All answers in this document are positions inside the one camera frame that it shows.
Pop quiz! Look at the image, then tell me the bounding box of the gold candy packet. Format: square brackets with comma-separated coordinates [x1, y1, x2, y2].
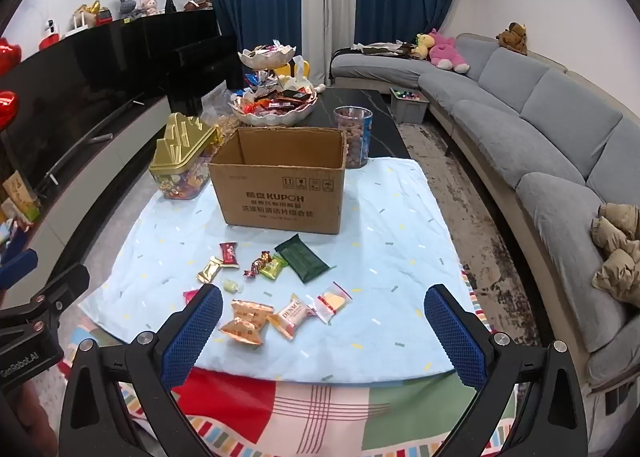
[196, 256, 224, 284]

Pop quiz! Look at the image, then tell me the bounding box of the grey storage bin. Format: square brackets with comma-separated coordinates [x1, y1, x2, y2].
[389, 87, 430, 125]

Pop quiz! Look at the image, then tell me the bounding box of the grey sectional sofa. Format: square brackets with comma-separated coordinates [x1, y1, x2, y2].
[330, 33, 640, 393]

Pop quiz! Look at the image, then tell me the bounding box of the pink plush toy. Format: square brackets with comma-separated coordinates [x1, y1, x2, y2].
[429, 28, 471, 74]

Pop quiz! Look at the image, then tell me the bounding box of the brown plush toy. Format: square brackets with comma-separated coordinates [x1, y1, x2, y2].
[496, 22, 529, 56]

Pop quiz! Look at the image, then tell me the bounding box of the person's left hand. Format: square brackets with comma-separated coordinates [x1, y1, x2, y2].
[0, 379, 57, 457]

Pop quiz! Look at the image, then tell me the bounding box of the yellow-green snack box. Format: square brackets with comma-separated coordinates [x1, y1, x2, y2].
[0, 169, 42, 238]

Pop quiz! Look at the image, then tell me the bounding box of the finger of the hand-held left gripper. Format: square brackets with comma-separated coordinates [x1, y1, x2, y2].
[27, 264, 91, 334]
[0, 248, 40, 290]

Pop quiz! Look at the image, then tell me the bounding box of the light green snack packet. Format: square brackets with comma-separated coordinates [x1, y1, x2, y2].
[258, 253, 289, 281]

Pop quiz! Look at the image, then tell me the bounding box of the heap of wrapped snacks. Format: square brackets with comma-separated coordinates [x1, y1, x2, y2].
[241, 41, 295, 58]
[234, 86, 317, 115]

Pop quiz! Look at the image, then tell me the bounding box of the gold foil balloon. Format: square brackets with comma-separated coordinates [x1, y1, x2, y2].
[72, 0, 102, 28]

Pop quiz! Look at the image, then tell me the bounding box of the clear zip bag with biscuit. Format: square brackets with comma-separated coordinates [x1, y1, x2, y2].
[308, 282, 353, 324]

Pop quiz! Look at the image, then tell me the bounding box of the brown twisted candy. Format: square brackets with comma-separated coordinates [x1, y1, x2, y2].
[243, 250, 272, 279]

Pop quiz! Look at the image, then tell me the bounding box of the red heart balloon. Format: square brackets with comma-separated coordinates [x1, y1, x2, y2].
[0, 37, 23, 78]
[0, 91, 20, 130]

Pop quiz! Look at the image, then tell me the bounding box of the colourful patterned blanket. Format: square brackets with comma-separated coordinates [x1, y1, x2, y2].
[60, 272, 521, 457]

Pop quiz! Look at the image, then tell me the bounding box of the clear jar of nuts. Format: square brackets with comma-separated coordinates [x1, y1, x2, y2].
[333, 106, 374, 169]

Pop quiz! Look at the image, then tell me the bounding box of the black upright piano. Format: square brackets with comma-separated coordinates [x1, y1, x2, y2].
[142, 8, 240, 116]

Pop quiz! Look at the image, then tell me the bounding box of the orange striped snack packet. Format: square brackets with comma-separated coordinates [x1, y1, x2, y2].
[218, 299, 276, 347]

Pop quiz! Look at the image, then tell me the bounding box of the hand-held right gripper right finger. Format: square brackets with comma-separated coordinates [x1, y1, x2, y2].
[423, 283, 588, 457]

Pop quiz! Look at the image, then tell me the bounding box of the tiered white snack bowl stand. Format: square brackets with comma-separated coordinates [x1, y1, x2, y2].
[229, 39, 321, 128]

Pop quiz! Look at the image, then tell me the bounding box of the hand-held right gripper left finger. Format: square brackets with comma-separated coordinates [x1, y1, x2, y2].
[59, 283, 226, 457]

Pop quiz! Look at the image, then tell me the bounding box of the clear plastic bag of nuts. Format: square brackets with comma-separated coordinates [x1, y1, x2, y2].
[200, 87, 241, 138]

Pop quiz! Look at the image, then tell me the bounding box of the dark green snack packet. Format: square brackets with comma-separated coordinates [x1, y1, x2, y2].
[274, 233, 333, 285]

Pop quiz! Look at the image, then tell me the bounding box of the gold-lidded clear candy jar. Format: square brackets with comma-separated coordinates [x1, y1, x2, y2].
[149, 112, 221, 201]

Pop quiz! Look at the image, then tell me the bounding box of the yellow plush toy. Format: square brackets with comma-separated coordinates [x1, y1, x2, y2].
[411, 33, 435, 60]

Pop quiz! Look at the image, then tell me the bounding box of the large black television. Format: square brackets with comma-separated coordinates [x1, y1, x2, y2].
[0, 19, 171, 218]

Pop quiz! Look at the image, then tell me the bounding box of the beige puffer jacket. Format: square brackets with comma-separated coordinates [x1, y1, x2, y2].
[590, 203, 640, 308]

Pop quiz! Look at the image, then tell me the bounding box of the light blue speckled cloth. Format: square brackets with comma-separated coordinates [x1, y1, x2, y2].
[79, 157, 476, 383]

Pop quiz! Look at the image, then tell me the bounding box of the brown cardboard box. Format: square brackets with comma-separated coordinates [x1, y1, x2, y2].
[207, 126, 348, 237]

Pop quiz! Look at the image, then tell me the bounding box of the pile of clothes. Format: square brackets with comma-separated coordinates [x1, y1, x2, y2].
[350, 41, 418, 58]

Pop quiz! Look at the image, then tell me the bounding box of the mottled grey rug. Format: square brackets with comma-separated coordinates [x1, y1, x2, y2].
[395, 119, 556, 353]

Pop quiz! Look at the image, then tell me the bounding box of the grey television cabinet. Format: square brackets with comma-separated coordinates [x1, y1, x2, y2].
[0, 94, 201, 333]

